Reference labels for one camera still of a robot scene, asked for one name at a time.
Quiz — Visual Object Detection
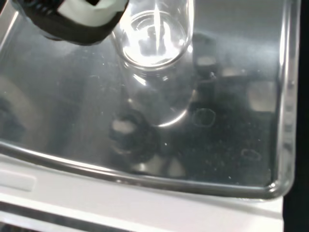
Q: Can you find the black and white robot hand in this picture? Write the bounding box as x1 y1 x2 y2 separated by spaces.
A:
11 0 128 46

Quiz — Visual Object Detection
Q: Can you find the white electronic balance steel pan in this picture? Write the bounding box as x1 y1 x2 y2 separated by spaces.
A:
0 0 302 232

